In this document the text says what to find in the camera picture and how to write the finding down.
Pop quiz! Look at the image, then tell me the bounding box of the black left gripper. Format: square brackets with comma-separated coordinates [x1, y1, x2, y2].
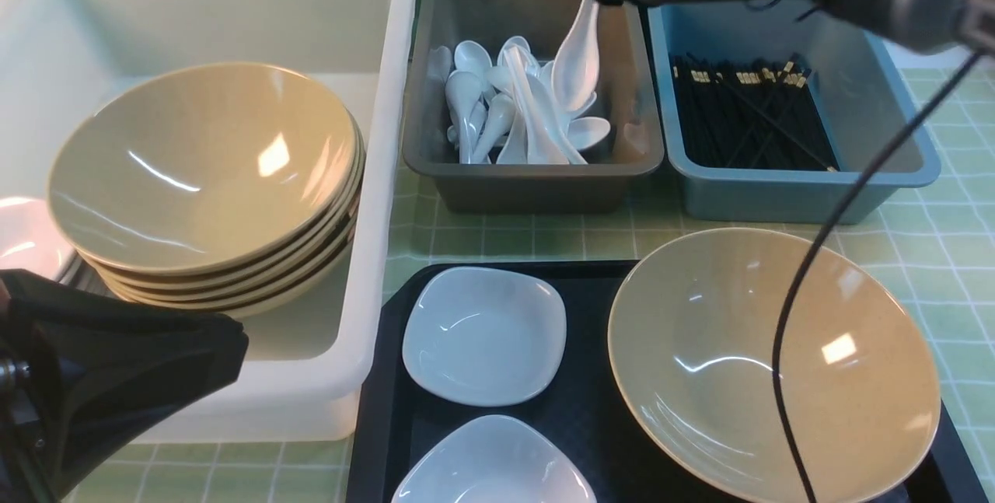
[1, 270, 249, 502]

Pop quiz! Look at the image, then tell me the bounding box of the white soup spoon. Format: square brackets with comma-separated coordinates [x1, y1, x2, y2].
[550, 0, 600, 112]

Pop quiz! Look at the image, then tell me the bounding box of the white square dish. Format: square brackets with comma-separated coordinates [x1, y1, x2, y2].
[392, 414, 597, 502]
[401, 266, 567, 407]

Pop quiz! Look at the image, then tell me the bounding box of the stack of white plates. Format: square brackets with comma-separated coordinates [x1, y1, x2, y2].
[1, 196, 110, 295]

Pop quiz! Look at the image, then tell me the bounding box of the black cable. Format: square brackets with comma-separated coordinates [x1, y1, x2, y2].
[771, 51, 984, 503]

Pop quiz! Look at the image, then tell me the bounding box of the tan noodle bowl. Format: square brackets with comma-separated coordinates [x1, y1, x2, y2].
[607, 228, 941, 502]

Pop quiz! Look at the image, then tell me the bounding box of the pile of black chopsticks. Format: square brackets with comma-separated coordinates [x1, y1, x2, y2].
[669, 53, 841, 171]

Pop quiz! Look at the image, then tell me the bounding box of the grey plastic bin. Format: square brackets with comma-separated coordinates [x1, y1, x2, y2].
[401, 0, 665, 214]

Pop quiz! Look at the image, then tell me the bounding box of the top tan stacked bowl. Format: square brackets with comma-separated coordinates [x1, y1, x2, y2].
[47, 61, 364, 275]

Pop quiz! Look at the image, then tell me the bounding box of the blue plastic bin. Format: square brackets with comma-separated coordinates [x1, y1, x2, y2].
[646, 0, 916, 224]

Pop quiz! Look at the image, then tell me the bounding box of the green checkered tablecloth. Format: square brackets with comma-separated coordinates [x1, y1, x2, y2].
[68, 68, 994, 502]

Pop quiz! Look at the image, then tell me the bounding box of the black serving tray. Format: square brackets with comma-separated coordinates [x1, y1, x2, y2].
[346, 260, 987, 502]

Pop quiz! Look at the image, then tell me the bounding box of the large white plastic tub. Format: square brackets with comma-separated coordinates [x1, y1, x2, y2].
[1, 0, 416, 444]

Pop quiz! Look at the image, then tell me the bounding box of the pile of white spoons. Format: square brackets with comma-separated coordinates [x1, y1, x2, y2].
[426, 37, 611, 166]

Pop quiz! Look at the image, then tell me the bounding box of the white square dish front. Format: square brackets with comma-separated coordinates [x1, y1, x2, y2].
[392, 414, 597, 502]

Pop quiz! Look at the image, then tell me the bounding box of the stack of tan bowls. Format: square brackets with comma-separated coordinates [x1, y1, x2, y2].
[78, 118, 366, 321]

